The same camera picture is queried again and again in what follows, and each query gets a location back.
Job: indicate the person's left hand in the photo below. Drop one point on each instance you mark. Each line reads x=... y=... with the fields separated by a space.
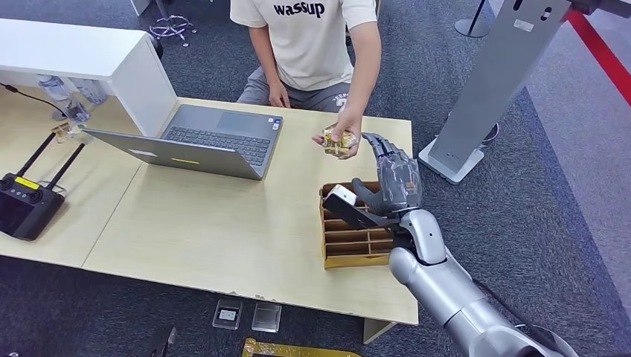
x=347 y=123

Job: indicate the person's right hand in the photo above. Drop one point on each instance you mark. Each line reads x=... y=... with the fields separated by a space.
x=278 y=96

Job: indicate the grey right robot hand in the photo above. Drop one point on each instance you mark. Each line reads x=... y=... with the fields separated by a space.
x=399 y=182

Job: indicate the person's left forearm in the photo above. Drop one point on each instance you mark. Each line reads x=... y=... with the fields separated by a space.
x=362 y=88

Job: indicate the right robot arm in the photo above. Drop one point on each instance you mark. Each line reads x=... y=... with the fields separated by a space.
x=443 y=290

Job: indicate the person's right forearm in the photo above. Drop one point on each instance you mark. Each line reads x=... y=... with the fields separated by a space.
x=268 y=64

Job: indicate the person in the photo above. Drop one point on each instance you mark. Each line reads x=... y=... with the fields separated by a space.
x=305 y=49

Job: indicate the wooden slotted card holder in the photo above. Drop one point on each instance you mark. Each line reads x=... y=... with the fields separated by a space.
x=345 y=246

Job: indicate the grey open laptop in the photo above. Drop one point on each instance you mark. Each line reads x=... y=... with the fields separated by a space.
x=197 y=157

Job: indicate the chrome chair base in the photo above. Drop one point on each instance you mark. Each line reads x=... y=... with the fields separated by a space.
x=172 y=20

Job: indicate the grey metal kiosk stand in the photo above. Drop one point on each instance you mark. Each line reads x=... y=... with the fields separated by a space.
x=493 y=74

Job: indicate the wooden desk leg panel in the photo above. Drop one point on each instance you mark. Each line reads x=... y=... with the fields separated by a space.
x=377 y=329

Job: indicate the clear plastic water bottle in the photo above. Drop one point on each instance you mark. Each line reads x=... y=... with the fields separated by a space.
x=91 y=91
x=78 y=112
x=54 y=88

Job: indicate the floor socket box grey lid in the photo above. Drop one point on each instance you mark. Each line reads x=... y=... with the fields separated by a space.
x=266 y=317

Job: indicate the gold floor strip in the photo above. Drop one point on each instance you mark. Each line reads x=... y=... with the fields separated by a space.
x=291 y=351

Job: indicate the white desk riser shelf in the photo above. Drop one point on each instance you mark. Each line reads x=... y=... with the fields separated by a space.
x=74 y=49

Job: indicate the floor socket box with outlet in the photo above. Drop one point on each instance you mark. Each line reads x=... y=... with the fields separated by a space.
x=227 y=314

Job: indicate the small gold transparent object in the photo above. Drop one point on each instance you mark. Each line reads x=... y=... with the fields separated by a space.
x=62 y=133

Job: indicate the red barrier belt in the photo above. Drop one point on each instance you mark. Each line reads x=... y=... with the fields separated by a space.
x=601 y=54

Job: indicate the black belt barrier head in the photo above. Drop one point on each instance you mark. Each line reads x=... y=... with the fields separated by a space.
x=601 y=6

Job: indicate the black remote controller with antennas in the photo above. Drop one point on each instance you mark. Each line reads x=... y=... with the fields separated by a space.
x=24 y=207

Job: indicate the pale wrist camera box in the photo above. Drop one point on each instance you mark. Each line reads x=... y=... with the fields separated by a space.
x=341 y=194

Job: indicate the silver stanchion post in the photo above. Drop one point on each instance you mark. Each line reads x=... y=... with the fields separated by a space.
x=471 y=27

